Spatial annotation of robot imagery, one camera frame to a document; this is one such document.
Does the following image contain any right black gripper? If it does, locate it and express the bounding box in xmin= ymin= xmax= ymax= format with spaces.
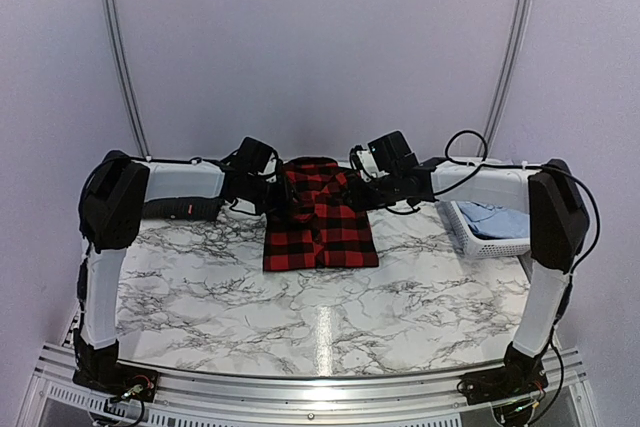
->
xmin=342 ymin=173 xmax=401 ymax=213

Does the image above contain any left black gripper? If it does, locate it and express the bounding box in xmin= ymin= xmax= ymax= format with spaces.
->
xmin=244 ymin=174 xmax=303 ymax=217

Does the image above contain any red black plaid shirt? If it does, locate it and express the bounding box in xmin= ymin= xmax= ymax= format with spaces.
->
xmin=262 ymin=157 xmax=379 ymax=273

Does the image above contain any black pinstripe shirt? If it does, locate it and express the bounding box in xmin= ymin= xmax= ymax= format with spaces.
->
xmin=142 ymin=197 xmax=223 ymax=221

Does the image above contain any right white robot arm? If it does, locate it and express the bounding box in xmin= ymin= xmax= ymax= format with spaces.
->
xmin=348 ymin=131 xmax=600 ymax=395

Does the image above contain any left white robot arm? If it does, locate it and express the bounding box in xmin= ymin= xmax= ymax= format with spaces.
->
xmin=74 ymin=137 xmax=295 ymax=392

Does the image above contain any white plastic laundry basket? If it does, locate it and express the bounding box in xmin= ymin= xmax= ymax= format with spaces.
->
xmin=438 ymin=202 xmax=530 ymax=259

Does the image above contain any light blue shirt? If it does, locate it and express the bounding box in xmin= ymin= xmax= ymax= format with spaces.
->
xmin=457 ymin=202 xmax=530 ymax=239

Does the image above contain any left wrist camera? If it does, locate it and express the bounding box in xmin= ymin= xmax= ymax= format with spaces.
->
xmin=230 ymin=137 xmax=277 ymax=176

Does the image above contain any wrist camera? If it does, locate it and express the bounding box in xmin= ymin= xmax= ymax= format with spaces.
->
xmin=349 ymin=145 xmax=380 ymax=182
xmin=230 ymin=137 xmax=277 ymax=176

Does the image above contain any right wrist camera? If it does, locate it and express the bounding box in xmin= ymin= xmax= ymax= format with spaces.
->
xmin=349 ymin=145 xmax=380 ymax=182

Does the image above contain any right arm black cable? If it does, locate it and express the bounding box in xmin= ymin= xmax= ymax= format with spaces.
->
xmin=443 ymin=129 xmax=601 ymax=268

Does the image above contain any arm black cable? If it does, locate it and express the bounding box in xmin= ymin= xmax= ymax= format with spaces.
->
xmin=144 ymin=156 xmax=226 ymax=171
xmin=443 ymin=129 xmax=601 ymax=268

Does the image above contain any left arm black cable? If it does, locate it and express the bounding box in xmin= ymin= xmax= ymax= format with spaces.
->
xmin=144 ymin=156 xmax=226 ymax=171

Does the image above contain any aluminium table front rail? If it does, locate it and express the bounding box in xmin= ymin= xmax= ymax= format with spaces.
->
xmin=16 ymin=344 xmax=604 ymax=426

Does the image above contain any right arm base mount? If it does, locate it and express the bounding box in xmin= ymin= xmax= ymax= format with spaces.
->
xmin=456 ymin=365 xmax=548 ymax=405

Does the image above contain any right wall aluminium profile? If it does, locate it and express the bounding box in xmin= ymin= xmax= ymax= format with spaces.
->
xmin=484 ymin=0 xmax=533 ymax=152

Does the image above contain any wall aluminium profile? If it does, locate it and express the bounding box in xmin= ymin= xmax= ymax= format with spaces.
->
xmin=102 ymin=0 xmax=150 ymax=157
xmin=484 ymin=0 xmax=533 ymax=152

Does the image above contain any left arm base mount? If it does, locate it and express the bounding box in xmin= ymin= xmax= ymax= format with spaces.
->
xmin=72 ymin=362 xmax=159 ymax=402

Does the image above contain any left wall aluminium profile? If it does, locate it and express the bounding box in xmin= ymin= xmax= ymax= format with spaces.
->
xmin=102 ymin=0 xmax=150 ymax=157

